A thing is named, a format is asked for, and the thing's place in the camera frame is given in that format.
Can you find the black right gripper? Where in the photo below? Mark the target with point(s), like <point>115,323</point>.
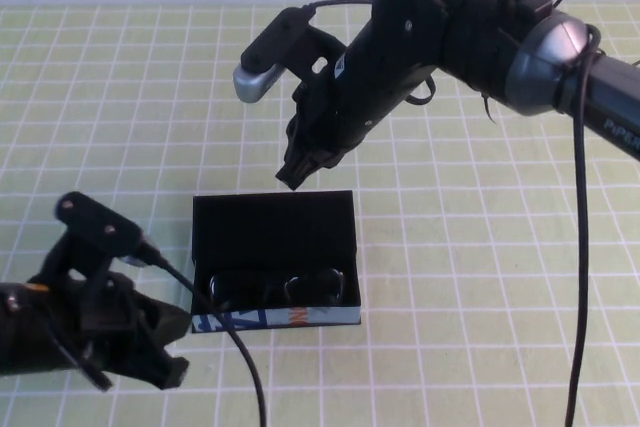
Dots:
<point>360,92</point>

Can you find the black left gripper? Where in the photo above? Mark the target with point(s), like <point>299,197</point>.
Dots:
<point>110,327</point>

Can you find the black glasses case printed side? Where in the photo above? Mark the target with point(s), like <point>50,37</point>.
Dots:
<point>270,232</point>

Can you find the black frame glasses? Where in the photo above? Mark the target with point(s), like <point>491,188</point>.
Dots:
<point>235,287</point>

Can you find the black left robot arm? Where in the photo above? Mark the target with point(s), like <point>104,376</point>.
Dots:
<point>20,327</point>

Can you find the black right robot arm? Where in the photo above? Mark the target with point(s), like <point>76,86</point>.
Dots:
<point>480,37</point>

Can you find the green checkered tablecloth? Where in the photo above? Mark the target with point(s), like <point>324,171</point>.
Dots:
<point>450,247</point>

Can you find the silver right wrist camera with bracket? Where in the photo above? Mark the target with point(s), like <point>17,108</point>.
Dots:
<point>260,82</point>

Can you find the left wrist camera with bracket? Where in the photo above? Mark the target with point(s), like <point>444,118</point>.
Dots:
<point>100,224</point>

